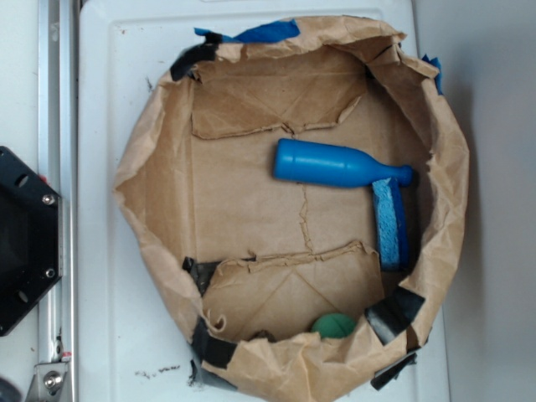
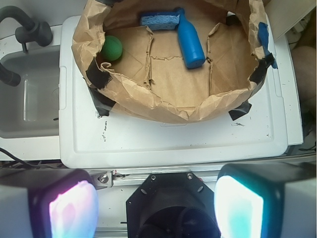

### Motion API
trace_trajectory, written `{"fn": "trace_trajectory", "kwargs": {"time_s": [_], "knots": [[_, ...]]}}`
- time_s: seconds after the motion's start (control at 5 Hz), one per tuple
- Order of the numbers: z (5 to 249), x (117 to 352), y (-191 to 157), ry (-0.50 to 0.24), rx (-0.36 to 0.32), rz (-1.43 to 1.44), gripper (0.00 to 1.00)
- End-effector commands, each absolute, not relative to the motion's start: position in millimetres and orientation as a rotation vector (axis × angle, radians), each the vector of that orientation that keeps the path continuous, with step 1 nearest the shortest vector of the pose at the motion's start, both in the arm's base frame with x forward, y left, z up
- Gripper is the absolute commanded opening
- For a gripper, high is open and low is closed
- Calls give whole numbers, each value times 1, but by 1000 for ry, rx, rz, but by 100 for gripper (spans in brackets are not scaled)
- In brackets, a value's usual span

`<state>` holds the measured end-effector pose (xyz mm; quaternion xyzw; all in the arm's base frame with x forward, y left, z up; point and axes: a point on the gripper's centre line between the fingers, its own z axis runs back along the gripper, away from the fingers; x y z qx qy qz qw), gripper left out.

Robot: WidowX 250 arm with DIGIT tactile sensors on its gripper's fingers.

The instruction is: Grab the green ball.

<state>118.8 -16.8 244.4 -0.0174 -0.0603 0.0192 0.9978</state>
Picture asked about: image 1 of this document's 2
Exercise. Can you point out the green ball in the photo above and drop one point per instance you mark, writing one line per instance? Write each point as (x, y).
(334, 325)

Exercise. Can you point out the brown paper bag bin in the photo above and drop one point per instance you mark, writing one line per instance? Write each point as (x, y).
(228, 246)

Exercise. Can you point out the blue plastic bottle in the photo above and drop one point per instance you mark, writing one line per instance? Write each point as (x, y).
(322, 164)

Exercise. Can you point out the blue sponge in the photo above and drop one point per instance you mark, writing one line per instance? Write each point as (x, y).
(392, 238)

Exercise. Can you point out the white plastic tray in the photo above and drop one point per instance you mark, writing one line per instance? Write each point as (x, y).
(129, 347)

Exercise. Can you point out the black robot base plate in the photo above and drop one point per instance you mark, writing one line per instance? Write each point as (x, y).
(29, 239)

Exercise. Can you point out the aluminium rail frame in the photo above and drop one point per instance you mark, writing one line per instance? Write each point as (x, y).
(56, 375)

